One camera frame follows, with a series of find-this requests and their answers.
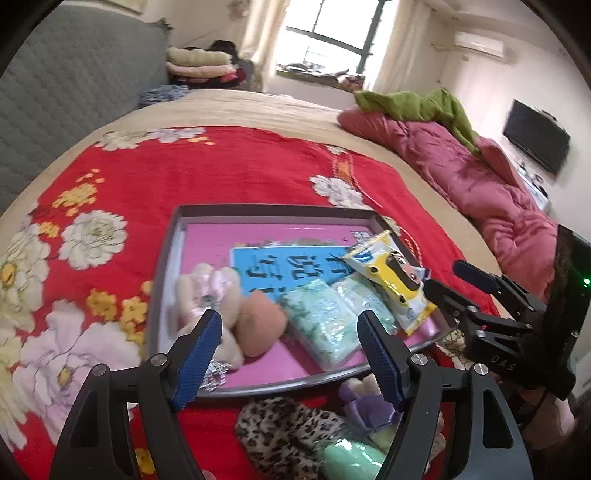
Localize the black bag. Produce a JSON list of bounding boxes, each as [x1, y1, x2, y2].
[[210, 40, 241, 61]]

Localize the beige plush bunny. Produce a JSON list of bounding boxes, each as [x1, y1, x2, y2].
[[174, 264, 246, 394]]

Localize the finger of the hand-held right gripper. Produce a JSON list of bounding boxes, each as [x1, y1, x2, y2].
[[421, 278, 528, 334], [452, 259, 546, 315]]

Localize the small green tissue pack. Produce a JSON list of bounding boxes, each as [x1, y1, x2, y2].
[[330, 276, 400, 336]]

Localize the pink quilt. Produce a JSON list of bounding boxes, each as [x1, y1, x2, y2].
[[337, 108, 562, 304]]

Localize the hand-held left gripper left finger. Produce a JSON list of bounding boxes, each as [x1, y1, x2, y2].
[[48, 309, 223, 480]]

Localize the clothes on window sill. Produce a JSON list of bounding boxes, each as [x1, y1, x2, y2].
[[277, 62, 368, 90]]

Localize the dark patterned clothing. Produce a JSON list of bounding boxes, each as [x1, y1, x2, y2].
[[571, 390, 591, 467]]

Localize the mint green sponge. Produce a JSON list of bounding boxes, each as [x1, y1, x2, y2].
[[316, 438, 389, 480]]

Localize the person's right hand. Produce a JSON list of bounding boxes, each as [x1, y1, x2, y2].
[[519, 390, 577, 452]]

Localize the white air conditioner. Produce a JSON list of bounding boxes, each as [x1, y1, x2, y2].
[[453, 31, 507, 61]]

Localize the large green tissue pack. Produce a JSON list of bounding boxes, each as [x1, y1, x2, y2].
[[279, 281, 371, 371]]

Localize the grey quilted headboard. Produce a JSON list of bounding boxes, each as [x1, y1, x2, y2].
[[0, 4, 174, 217]]

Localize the pale yellow sponge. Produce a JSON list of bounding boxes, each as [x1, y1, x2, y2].
[[368, 422, 400, 456]]

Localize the green blanket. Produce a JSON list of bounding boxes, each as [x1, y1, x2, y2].
[[353, 88, 482, 156]]

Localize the blue crumpled cloth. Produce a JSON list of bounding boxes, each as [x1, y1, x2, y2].
[[139, 84, 189, 108]]

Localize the pink folded blanket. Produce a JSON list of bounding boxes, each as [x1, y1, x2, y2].
[[166, 64, 237, 84]]

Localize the peach makeup sponge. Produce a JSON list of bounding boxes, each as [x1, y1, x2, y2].
[[236, 292, 290, 359]]

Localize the red floral blanket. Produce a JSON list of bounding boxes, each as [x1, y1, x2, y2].
[[0, 126, 505, 480]]

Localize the black flat television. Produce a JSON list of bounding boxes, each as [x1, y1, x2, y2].
[[502, 99, 571, 175]]

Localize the grey cardboard box tray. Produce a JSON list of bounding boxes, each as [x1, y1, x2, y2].
[[145, 204, 456, 398]]

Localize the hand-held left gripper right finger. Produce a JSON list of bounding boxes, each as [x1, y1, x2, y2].
[[357, 309, 532, 480]]

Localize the cream curtain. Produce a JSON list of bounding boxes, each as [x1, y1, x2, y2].
[[372, 0, 440, 94], [244, 0, 297, 96]]

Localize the white television cabinet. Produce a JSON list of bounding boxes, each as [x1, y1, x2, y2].
[[516, 161, 551, 214]]

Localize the pink picture book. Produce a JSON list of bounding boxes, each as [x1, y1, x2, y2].
[[178, 220, 445, 385]]

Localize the purple dress plush doll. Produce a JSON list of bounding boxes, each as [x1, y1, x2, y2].
[[337, 373, 408, 435]]

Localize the leopard print cloth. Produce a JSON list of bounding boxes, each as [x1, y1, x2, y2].
[[235, 398, 348, 480]]

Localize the yellow cartoon snack packet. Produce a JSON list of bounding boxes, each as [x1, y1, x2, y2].
[[344, 230, 438, 337]]

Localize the beige bed sheet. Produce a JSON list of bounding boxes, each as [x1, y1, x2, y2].
[[0, 88, 511, 321]]

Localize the dark framed window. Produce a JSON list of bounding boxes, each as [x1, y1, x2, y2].
[[281, 0, 394, 80]]

